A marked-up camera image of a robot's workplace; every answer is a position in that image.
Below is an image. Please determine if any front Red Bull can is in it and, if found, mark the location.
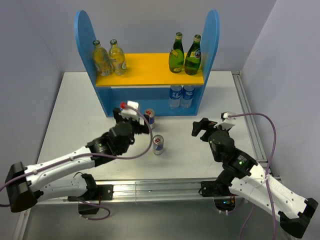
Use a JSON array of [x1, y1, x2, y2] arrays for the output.
[[152, 134, 164, 155]]

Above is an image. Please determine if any purple cable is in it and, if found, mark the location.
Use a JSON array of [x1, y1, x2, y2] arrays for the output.
[[0, 104, 154, 221], [229, 112, 277, 240]]

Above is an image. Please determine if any right aluminium rail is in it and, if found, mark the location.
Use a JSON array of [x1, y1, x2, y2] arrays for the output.
[[230, 70, 293, 240]]

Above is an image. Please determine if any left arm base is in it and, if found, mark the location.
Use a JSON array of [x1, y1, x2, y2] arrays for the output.
[[67, 184, 114, 216]]

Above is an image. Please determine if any green Perrier bottle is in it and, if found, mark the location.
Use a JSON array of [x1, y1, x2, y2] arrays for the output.
[[168, 32, 185, 73], [184, 34, 201, 76]]

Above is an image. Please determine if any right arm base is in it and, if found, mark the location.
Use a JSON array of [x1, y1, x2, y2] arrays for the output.
[[198, 180, 245, 214]]

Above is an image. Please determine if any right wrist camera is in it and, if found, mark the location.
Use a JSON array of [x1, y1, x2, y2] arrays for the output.
[[214, 111, 236, 131]]

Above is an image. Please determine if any red bull can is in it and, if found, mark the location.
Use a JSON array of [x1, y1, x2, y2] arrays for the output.
[[144, 108, 155, 129], [152, 134, 164, 155]]

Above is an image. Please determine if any rear Red Bull can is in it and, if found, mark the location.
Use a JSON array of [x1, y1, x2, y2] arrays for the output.
[[144, 108, 155, 129]]

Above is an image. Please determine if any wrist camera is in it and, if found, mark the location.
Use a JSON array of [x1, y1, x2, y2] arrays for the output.
[[120, 100, 140, 121], [214, 111, 236, 131]]

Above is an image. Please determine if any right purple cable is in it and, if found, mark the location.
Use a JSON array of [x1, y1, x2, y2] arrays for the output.
[[229, 112, 277, 240]]

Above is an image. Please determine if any front aluminium rail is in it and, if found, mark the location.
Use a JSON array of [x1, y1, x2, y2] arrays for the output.
[[22, 177, 286, 206]]

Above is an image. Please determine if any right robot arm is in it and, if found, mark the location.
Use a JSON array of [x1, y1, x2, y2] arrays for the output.
[[191, 118, 318, 239]]

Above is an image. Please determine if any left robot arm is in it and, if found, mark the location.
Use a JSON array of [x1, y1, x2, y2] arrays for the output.
[[1, 104, 152, 213]]

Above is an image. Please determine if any pocari sweat bottle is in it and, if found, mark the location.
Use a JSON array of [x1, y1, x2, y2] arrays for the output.
[[169, 85, 182, 109], [180, 85, 195, 109]]

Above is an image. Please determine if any left Pocari Sweat bottle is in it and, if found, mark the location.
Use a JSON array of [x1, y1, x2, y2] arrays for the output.
[[169, 85, 182, 109]]

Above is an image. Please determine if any right Pocari Sweat bottle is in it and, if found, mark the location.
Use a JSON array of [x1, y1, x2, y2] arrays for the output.
[[180, 85, 195, 109]]

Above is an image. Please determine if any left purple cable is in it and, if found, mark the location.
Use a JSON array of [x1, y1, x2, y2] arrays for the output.
[[0, 104, 154, 221]]

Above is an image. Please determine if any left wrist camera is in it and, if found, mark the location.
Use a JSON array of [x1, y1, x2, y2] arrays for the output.
[[120, 100, 140, 121]]

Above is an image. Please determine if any aluminium rail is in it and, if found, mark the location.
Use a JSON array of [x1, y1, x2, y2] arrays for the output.
[[230, 70, 293, 240], [22, 177, 286, 206]]

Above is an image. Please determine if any blue and yellow shelf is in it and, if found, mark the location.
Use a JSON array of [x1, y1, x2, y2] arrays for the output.
[[74, 9, 220, 117]]

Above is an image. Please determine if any clear Chang bottle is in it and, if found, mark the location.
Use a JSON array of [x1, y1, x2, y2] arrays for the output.
[[108, 39, 127, 76], [92, 39, 113, 77]]

